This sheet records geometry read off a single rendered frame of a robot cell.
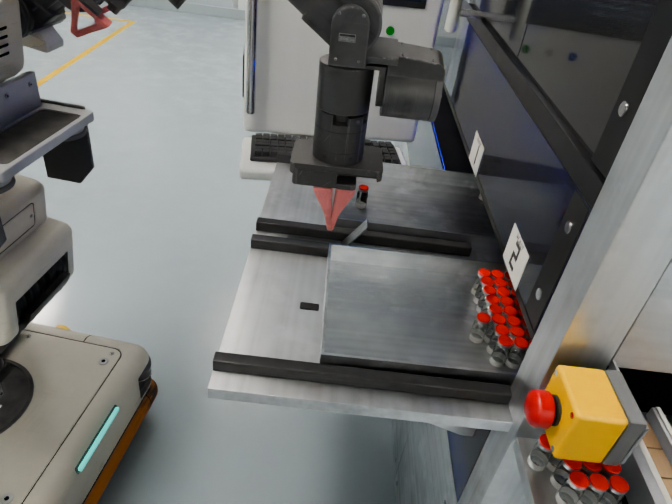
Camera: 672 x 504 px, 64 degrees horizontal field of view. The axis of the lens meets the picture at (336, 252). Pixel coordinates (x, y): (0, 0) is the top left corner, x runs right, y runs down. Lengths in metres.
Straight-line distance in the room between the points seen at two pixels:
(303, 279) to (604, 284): 0.48
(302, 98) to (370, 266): 0.71
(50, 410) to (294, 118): 0.98
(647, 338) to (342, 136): 0.40
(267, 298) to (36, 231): 0.52
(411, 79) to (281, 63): 0.96
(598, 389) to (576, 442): 0.06
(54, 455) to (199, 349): 0.70
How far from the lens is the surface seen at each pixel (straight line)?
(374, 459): 1.76
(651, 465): 0.75
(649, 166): 0.55
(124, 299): 2.23
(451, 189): 1.25
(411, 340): 0.82
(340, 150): 0.59
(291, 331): 0.80
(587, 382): 0.64
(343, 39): 0.53
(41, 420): 1.53
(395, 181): 1.23
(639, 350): 0.70
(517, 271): 0.79
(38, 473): 1.45
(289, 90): 1.53
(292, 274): 0.91
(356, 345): 0.79
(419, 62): 0.56
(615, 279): 0.61
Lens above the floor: 1.44
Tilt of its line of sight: 35 degrees down
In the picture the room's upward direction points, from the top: 8 degrees clockwise
